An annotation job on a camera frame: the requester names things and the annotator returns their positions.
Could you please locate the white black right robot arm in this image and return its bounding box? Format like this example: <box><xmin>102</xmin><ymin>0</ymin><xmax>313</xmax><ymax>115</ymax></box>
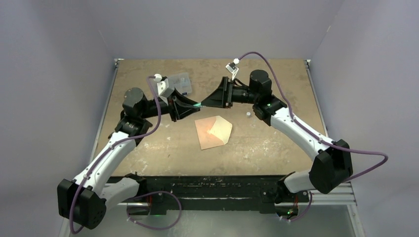
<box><xmin>201</xmin><ymin>70</ymin><xmax>353</xmax><ymax>201</ymax></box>

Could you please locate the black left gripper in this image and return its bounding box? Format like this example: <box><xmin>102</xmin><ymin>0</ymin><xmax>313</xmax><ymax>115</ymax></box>
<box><xmin>140</xmin><ymin>87</ymin><xmax>200</xmax><ymax>122</ymax></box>

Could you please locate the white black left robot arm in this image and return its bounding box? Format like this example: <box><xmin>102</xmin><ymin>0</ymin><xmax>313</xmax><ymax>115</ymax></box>
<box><xmin>57</xmin><ymin>87</ymin><xmax>201</xmax><ymax>234</ymax></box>

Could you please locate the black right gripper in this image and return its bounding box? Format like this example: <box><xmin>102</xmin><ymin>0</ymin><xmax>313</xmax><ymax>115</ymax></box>
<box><xmin>202</xmin><ymin>76</ymin><xmax>259</xmax><ymax>109</ymax></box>

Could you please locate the aluminium frame rail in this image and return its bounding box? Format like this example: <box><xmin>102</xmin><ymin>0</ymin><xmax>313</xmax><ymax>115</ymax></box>
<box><xmin>68</xmin><ymin>182</ymin><xmax>357</xmax><ymax>206</ymax></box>

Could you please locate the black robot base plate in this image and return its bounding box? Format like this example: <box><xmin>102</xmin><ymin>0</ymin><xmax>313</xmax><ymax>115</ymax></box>
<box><xmin>122</xmin><ymin>174</ymin><xmax>309</xmax><ymax>215</ymax></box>

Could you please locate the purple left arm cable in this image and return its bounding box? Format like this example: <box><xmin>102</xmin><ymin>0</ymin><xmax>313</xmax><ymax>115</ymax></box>
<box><xmin>69</xmin><ymin>75</ymin><xmax>182</xmax><ymax>235</ymax></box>

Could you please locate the clear plastic organizer box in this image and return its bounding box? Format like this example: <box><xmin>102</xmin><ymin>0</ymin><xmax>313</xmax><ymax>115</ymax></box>
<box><xmin>168</xmin><ymin>72</ymin><xmax>192</xmax><ymax>96</ymax></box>

